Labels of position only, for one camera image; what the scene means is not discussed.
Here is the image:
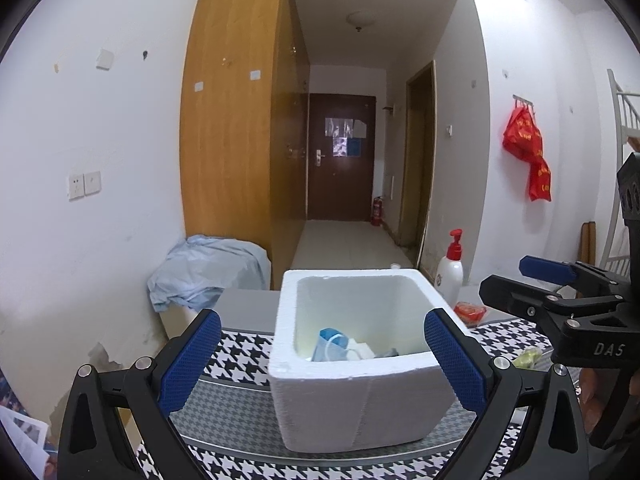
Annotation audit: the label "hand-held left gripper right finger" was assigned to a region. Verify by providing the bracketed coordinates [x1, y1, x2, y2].
[424, 308, 591, 480]

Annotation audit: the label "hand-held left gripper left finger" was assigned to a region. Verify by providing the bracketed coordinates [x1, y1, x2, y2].
[57, 308, 222, 480]

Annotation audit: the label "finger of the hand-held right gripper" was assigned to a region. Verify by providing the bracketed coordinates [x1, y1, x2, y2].
[519, 255, 631, 293]
[479, 275, 626, 333]

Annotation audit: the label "white foam box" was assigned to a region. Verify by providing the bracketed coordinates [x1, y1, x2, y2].
[268, 268, 483, 453]

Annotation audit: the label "blue face mask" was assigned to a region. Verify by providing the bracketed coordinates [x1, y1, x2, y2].
[312, 328, 353, 362]

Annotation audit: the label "red snack packet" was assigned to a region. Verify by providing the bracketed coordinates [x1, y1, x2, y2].
[454, 301, 487, 328]

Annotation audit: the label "wooden boards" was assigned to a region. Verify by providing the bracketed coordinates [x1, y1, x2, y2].
[579, 221, 597, 265]

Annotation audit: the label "houndstooth blanket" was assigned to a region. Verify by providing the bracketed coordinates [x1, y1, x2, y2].
[47, 305, 601, 480]

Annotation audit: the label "white lotion bottle red pump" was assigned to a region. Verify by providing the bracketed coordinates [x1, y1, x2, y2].
[434, 229, 464, 303]

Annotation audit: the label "small yellow-green bag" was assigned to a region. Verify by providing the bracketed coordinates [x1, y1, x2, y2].
[512, 347, 543, 368]

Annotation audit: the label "grey storage box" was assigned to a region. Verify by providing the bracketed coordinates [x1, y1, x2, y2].
[212, 287, 281, 333]

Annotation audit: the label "light blue cloth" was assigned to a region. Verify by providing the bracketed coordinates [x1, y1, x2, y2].
[147, 234, 272, 313]

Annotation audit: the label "red plastic bags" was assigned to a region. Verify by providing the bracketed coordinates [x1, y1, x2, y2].
[502, 105, 552, 202]

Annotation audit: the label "white metal bed ladder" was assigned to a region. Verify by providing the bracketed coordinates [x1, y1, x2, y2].
[597, 69, 640, 273]

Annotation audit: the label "printed paper sheets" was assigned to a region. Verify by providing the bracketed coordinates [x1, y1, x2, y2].
[0, 405, 51, 480]

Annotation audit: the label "dark brown door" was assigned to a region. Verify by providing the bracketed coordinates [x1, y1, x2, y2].
[306, 93, 377, 221]

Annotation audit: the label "wooden wardrobe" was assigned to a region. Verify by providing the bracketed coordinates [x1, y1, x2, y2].
[180, 0, 311, 291]

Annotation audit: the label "papers on door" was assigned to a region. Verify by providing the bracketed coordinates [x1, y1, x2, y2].
[325, 117, 367, 157]

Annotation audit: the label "ceiling lamp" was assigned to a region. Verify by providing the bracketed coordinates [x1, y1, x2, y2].
[346, 10, 377, 31]

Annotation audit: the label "wooden door frame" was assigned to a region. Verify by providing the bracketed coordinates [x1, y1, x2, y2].
[397, 60, 436, 266]

